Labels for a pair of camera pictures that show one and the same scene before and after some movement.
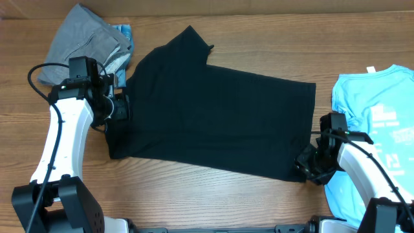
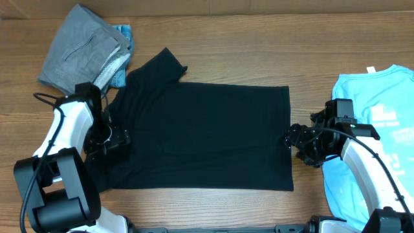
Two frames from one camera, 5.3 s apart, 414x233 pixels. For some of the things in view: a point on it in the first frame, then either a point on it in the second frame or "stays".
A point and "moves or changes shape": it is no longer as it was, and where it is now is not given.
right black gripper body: [308, 160] -> [298, 141]
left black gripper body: [121, 107] -> [102, 136]
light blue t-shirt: [379, 104] stays
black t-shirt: [184, 110] moves or changes shape
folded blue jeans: [125, 32] stays
